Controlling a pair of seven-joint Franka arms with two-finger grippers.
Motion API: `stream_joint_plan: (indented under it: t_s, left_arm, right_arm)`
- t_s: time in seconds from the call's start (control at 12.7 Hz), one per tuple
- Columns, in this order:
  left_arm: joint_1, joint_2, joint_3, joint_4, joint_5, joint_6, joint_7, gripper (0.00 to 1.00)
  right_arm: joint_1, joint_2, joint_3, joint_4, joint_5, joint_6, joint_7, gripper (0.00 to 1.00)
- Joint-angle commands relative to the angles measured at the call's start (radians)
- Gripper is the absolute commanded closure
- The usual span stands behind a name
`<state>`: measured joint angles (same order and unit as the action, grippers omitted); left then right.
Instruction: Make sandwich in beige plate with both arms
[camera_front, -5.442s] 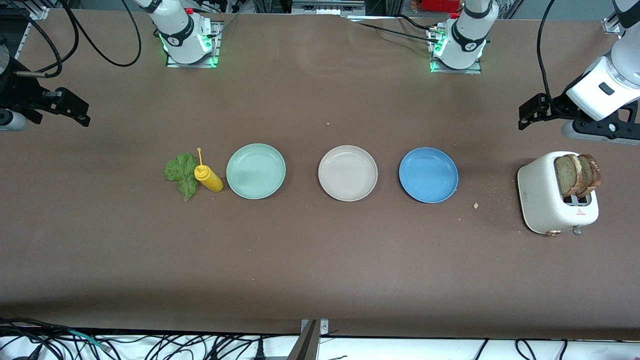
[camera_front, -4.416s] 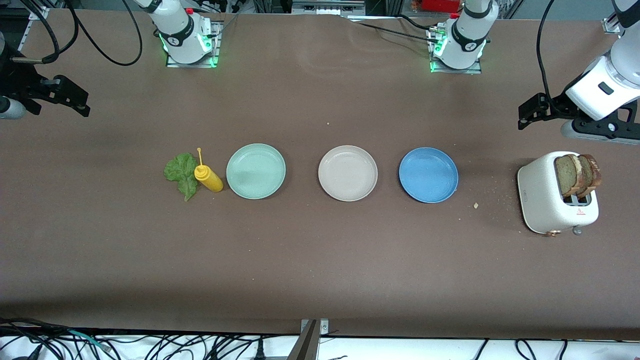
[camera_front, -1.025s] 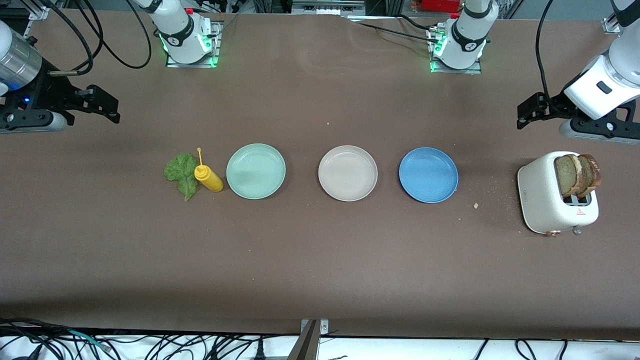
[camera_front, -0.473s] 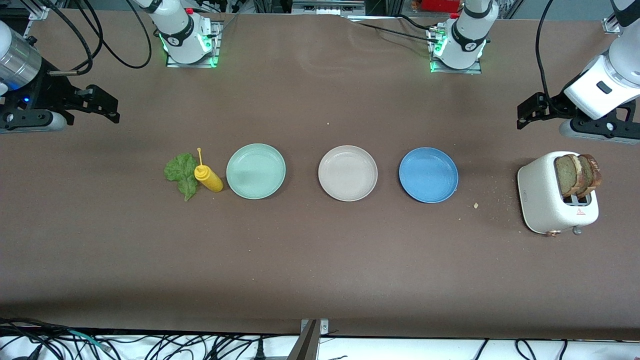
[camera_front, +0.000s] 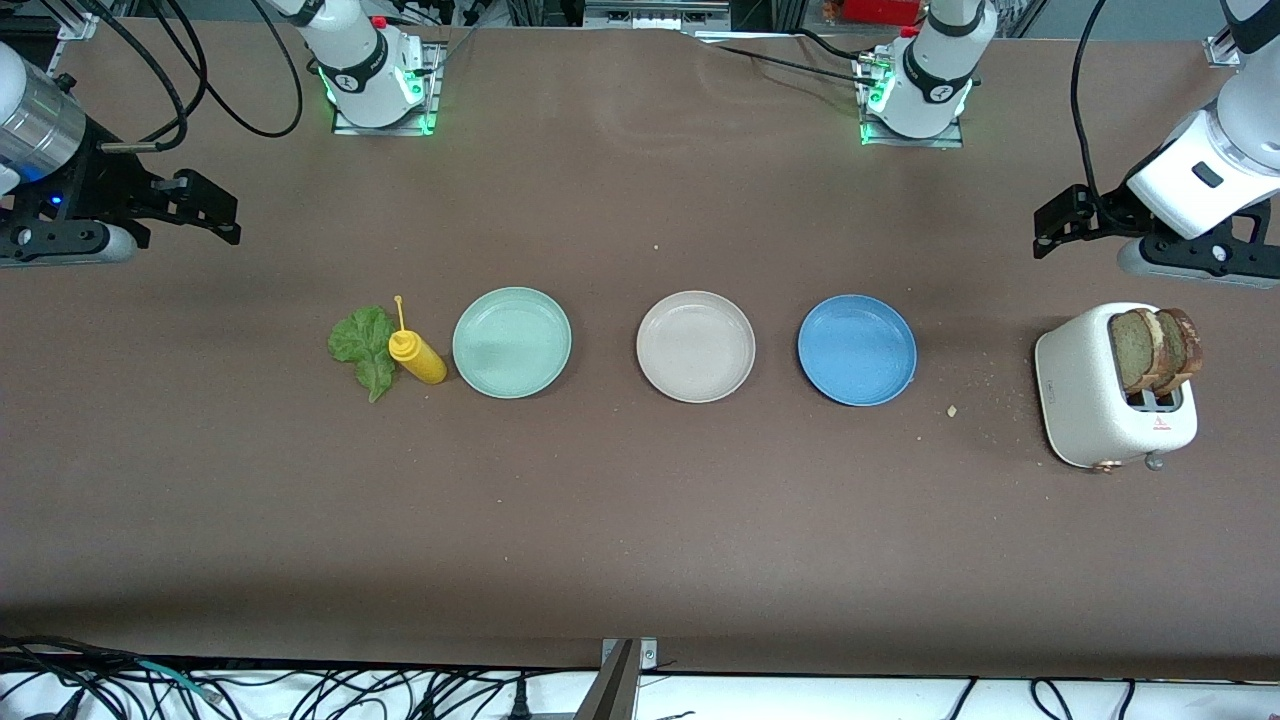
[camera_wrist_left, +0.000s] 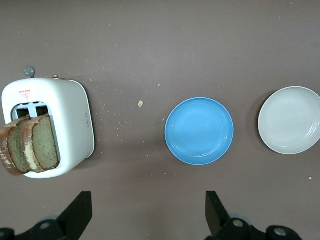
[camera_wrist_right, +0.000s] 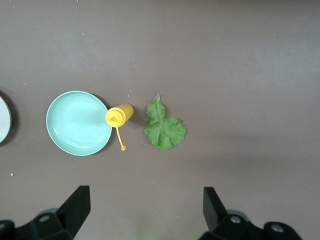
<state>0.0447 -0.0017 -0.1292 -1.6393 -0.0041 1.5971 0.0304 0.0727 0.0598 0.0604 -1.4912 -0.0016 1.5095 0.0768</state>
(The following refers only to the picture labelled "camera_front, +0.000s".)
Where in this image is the red box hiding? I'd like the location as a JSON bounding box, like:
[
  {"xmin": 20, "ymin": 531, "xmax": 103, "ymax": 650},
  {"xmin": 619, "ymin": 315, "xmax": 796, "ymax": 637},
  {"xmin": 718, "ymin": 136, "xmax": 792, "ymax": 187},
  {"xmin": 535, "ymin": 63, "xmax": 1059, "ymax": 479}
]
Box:
[{"xmin": 843, "ymin": 0, "xmax": 921, "ymax": 26}]

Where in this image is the mint green plate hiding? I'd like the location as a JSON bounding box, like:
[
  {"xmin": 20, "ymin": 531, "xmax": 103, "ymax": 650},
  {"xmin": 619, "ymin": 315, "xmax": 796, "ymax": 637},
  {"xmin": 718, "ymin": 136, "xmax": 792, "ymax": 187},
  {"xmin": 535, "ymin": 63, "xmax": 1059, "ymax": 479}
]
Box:
[{"xmin": 452, "ymin": 287, "xmax": 573, "ymax": 400}]

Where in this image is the black floor cable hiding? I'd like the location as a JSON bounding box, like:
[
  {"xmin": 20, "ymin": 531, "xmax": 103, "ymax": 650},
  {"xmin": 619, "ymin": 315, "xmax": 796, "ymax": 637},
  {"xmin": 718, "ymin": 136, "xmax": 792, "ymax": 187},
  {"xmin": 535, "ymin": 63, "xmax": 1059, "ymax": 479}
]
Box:
[{"xmin": 0, "ymin": 635, "xmax": 141, "ymax": 691}]

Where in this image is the teal cable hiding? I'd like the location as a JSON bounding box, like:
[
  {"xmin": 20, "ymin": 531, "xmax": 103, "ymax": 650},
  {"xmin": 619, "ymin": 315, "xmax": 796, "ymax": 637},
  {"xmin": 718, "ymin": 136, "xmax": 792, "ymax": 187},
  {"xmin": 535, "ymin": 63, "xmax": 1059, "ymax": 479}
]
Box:
[{"xmin": 135, "ymin": 658, "xmax": 216, "ymax": 699}]

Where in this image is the green lettuce leaf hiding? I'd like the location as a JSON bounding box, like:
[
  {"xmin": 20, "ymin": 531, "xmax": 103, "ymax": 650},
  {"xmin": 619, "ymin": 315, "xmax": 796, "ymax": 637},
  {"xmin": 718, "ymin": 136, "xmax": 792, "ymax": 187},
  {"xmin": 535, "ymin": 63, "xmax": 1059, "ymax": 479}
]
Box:
[{"xmin": 327, "ymin": 305, "xmax": 401, "ymax": 404}]

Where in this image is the black cable on table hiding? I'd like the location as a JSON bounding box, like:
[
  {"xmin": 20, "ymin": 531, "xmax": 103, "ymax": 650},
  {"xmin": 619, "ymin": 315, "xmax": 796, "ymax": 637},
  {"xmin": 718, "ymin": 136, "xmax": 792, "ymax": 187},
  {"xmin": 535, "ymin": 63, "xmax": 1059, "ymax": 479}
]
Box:
[{"xmin": 690, "ymin": 28, "xmax": 891, "ymax": 89}]

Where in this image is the grey metal table bracket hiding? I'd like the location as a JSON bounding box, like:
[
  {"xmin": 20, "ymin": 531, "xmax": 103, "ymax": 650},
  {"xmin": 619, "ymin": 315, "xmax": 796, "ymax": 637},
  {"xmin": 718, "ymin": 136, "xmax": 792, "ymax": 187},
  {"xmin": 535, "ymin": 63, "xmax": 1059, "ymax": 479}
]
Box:
[{"xmin": 575, "ymin": 637, "xmax": 661, "ymax": 720}]

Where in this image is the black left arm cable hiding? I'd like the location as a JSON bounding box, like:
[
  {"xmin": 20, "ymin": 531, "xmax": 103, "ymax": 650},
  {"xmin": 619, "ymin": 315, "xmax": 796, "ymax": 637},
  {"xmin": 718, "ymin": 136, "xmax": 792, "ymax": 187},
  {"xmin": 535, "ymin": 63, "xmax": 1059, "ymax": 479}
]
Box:
[{"xmin": 1070, "ymin": 0, "xmax": 1113, "ymax": 216}]

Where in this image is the dark crust bread slice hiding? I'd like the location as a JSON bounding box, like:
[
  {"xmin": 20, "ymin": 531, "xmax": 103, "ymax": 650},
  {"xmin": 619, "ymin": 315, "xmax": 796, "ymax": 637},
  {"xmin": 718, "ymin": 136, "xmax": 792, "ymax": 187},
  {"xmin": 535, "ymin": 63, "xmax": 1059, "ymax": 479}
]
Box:
[{"xmin": 1155, "ymin": 307, "xmax": 1204, "ymax": 396}]

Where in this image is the yellow mustard squeeze bottle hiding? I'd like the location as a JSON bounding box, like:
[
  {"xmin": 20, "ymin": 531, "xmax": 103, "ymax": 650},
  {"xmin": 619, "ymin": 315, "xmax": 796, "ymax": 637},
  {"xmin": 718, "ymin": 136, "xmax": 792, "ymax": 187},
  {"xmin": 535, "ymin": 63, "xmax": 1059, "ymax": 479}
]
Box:
[{"xmin": 388, "ymin": 295, "xmax": 448, "ymax": 386}]

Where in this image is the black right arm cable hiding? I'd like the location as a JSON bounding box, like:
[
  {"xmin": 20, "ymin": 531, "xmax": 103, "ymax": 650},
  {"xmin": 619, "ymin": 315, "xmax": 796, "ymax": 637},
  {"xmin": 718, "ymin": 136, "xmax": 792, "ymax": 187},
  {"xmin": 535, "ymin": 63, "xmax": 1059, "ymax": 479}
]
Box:
[
  {"xmin": 75, "ymin": 0, "xmax": 208, "ymax": 151},
  {"xmin": 165, "ymin": 0, "xmax": 304, "ymax": 139}
]

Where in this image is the blue plate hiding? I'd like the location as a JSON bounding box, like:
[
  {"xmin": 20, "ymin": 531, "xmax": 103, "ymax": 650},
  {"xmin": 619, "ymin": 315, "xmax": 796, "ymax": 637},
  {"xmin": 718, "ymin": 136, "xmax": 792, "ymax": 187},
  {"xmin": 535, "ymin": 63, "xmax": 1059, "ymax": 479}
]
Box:
[{"xmin": 797, "ymin": 294, "xmax": 918, "ymax": 408}]

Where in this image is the grey metal box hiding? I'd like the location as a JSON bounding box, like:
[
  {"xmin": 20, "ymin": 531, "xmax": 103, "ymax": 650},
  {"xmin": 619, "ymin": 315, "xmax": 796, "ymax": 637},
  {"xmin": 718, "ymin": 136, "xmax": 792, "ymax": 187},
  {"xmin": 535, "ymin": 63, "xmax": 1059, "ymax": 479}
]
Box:
[{"xmin": 583, "ymin": 0, "xmax": 731, "ymax": 31}]

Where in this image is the white toaster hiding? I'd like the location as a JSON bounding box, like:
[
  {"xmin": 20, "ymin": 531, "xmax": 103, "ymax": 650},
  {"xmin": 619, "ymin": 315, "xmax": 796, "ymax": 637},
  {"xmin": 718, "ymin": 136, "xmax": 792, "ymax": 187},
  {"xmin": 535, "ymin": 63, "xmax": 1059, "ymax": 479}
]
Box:
[{"xmin": 1034, "ymin": 302, "xmax": 1199, "ymax": 473}]

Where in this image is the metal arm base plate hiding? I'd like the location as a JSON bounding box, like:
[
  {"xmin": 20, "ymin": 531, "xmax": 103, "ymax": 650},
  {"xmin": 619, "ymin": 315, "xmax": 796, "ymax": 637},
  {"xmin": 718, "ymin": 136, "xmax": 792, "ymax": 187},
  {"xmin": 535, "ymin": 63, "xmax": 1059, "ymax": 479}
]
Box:
[
  {"xmin": 858, "ymin": 50, "xmax": 967, "ymax": 149},
  {"xmin": 331, "ymin": 40, "xmax": 441, "ymax": 137}
]

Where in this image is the beige plate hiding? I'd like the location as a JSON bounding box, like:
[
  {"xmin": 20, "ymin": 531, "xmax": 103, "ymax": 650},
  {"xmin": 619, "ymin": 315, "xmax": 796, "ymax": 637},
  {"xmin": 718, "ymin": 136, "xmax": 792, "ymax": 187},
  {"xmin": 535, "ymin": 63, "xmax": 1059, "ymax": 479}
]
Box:
[{"xmin": 636, "ymin": 290, "xmax": 757, "ymax": 404}]

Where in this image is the light crust bread slice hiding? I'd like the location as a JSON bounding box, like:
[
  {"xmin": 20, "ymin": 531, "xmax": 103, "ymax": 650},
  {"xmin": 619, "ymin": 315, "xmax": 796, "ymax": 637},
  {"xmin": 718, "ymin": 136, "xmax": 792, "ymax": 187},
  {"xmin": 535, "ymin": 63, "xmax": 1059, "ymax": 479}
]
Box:
[{"xmin": 1108, "ymin": 308, "xmax": 1166, "ymax": 394}]

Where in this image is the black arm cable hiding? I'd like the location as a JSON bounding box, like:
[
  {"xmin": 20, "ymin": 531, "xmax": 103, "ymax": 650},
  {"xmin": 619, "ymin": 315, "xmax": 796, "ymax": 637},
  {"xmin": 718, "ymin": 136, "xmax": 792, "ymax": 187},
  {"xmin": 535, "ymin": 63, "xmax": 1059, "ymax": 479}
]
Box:
[
  {"xmin": 165, "ymin": 0, "xmax": 304, "ymax": 139},
  {"xmin": 1070, "ymin": 0, "xmax": 1113, "ymax": 216},
  {"xmin": 75, "ymin": 0, "xmax": 208, "ymax": 151}
]

